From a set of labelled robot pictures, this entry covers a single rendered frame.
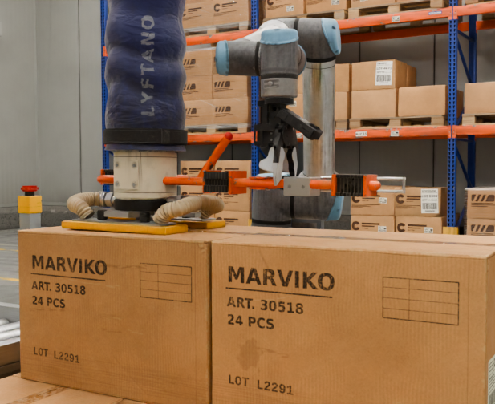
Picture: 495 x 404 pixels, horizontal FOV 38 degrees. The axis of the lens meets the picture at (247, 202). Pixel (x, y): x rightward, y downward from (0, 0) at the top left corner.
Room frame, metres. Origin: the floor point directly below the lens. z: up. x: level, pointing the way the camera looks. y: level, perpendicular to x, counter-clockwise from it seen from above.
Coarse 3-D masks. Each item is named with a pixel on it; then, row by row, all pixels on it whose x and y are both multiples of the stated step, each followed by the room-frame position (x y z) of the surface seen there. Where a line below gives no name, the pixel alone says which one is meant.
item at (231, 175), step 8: (208, 176) 1.79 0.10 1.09; (216, 176) 1.78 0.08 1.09; (224, 176) 1.77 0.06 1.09; (232, 176) 1.77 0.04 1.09; (240, 176) 1.81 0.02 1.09; (208, 184) 1.80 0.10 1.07; (216, 184) 1.79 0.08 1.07; (224, 184) 1.78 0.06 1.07; (232, 184) 1.77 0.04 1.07; (208, 192) 1.82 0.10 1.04; (216, 192) 1.85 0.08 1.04; (224, 192) 1.77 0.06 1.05; (232, 192) 1.77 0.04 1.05; (240, 192) 1.81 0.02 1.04
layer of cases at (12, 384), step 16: (0, 384) 1.85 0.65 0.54; (16, 384) 1.85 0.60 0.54; (32, 384) 1.85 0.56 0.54; (48, 384) 1.85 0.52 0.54; (0, 400) 1.72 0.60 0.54; (16, 400) 1.72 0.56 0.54; (32, 400) 1.72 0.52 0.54; (48, 400) 1.72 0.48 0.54; (64, 400) 1.72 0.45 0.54; (80, 400) 1.72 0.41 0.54; (96, 400) 1.72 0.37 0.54; (112, 400) 1.72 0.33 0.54; (128, 400) 1.72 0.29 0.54
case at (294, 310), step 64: (256, 256) 1.55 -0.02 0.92; (320, 256) 1.47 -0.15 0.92; (384, 256) 1.41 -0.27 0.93; (448, 256) 1.35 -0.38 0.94; (256, 320) 1.55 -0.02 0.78; (320, 320) 1.47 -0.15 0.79; (384, 320) 1.41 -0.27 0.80; (448, 320) 1.35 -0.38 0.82; (256, 384) 1.55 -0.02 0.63; (320, 384) 1.47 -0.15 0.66; (384, 384) 1.41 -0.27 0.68; (448, 384) 1.34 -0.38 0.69
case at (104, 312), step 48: (48, 240) 1.84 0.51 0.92; (96, 240) 1.76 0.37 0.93; (144, 240) 1.69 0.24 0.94; (192, 240) 1.62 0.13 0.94; (48, 288) 1.85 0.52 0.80; (96, 288) 1.76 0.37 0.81; (144, 288) 1.69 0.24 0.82; (192, 288) 1.62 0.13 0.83; (48, 336) 1.85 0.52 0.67; (96, 336) 1.77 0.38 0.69; (144, 336) 1.69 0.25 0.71; (192, 336) 1.62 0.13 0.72; (96, 384) 1.77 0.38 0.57; (144, 384) 1.69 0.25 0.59; (192, 384) 1.63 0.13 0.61
